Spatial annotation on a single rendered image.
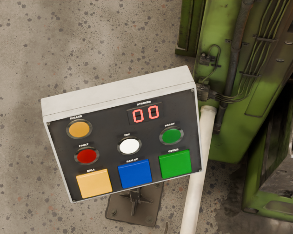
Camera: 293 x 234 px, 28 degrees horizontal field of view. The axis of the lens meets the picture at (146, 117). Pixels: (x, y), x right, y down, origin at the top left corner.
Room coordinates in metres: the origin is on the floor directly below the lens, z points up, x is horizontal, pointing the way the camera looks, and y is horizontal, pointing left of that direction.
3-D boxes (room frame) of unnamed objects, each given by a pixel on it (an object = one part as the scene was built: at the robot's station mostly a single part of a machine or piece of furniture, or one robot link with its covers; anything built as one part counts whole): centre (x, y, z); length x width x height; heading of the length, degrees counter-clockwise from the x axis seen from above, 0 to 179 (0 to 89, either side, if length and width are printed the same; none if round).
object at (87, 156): (0.35, 0.14, 1.09); 0.05 x 0.03 x 0.04; 77
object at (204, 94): (0.60, -0.17, 0.80); 0.06 x 0.03 x 0.14; 77
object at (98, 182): (0.30, 0.13, 1.01); 0.07 x 0.05 x 0.07; 102
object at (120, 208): (0.45, 0.06, 0.05); 0.22 x 0.22 x 0.09; 77
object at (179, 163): (0.34, -0.07, 1.01); 0.07 x 0.05 x 0.07; 102
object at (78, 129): (0.39, 0.15, 1.16); 0.05 x 0.03 x 0.04; 77
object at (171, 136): (0.39, -0.06, 1.09); 0.05 x 0.03 x 0.04; 77
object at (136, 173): (0.32, 0.03, 1.01); 0.07 x 0.05 x 0.07; 102
